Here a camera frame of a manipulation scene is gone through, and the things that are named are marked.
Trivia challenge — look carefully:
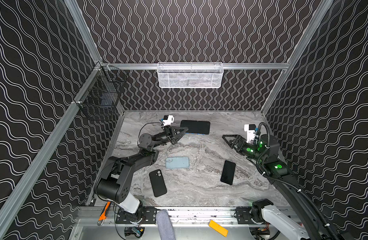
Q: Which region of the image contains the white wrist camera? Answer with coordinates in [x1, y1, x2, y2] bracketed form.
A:
[244, 124, 257, 144]
[161, 115, 174, 126]

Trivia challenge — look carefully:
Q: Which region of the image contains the orange handled tool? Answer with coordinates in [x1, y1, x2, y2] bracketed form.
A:
[97, 202, 111, 226]

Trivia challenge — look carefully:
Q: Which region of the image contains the yellow plastic piece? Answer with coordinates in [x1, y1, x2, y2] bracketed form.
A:
[209, 220, 229, 237]

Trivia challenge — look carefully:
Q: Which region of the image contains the clear light blue phone case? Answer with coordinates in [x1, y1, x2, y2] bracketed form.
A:
[165, 157, 190, 169]

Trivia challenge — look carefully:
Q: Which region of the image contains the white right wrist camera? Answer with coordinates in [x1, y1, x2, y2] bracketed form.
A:
[244, 124, 257, 144]

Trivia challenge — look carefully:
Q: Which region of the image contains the white wire mesh basket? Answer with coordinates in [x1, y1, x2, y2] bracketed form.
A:
[157, 62, 224, 89]

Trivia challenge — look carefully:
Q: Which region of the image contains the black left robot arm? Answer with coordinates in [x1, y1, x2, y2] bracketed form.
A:
[94, 126, 188, 214]

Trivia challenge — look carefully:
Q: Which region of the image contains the grey cloth front rail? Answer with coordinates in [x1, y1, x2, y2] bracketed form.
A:
[156, 210, 176, 240]

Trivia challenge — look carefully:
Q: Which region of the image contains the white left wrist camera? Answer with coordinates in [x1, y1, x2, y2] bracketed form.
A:
[161, 115, 174, 126]

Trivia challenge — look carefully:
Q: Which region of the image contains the black wire mesh basket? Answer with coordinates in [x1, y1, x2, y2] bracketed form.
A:
[77, 63, 130, 122]

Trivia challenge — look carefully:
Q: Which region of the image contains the blue phone black screen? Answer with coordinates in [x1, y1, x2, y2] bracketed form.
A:
[181, 120, 211, 135]

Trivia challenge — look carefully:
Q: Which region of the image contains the black phone case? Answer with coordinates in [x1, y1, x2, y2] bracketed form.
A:
[149, 169, 168, 198]

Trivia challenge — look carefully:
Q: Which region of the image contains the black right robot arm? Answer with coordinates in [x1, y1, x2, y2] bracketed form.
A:
[222, 134, 353, 240]

